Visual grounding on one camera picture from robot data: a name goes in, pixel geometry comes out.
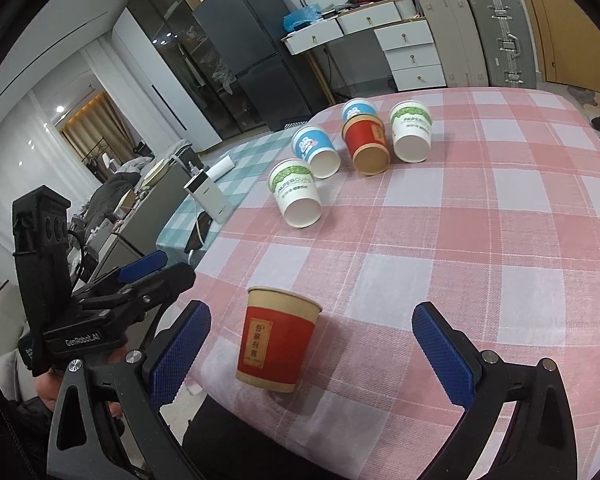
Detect black refrigerator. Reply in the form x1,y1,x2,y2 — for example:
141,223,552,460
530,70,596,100
194,0,328,131

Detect blue paper cup left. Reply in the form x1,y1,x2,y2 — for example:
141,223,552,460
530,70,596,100
291,126,340,179

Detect blue plastic bag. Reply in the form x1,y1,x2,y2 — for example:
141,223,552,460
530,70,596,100
283,4,322,32

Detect white power bank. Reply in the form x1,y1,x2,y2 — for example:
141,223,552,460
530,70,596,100
184,171,234,224

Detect silver suitcase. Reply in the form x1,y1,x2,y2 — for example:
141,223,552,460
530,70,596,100
468,0,536,89

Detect pink checked tablecloth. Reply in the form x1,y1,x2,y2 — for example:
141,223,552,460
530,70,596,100
187,88,600,479

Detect red paper cup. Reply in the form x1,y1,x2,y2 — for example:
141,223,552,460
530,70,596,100
341,114,391,177
236,286,322,393

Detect green white cup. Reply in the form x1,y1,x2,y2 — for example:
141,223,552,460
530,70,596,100
389,101,434,164
268,158,322,229

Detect dark glass cabinet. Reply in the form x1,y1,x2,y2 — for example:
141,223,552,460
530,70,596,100
126,0,264,141

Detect beige suitcase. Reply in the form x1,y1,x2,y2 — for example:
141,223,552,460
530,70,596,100
417,0,489,88

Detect blue paper cup rear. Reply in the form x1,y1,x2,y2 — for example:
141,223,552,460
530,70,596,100
341,98,378,124

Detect green white cup left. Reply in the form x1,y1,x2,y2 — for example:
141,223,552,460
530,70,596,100
268,158,322,229

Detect wooden door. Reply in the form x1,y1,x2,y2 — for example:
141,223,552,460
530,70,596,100
524,0,600,93

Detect white desk with drawers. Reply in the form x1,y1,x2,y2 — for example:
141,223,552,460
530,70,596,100
283,0,446,93

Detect person's left hand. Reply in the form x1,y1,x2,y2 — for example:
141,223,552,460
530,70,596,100
32,346,129,418

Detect grey sofa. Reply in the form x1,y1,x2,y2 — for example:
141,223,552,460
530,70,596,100
0,148,202,357

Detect teal checked cloth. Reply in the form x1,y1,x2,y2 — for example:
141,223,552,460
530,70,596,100
156,125,300,266

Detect blue paper cup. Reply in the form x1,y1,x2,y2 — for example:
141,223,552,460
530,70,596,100
341,98,378,124
291,126,340,179

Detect green white cup right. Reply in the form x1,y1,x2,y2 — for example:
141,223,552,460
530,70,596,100
389,101,434,164

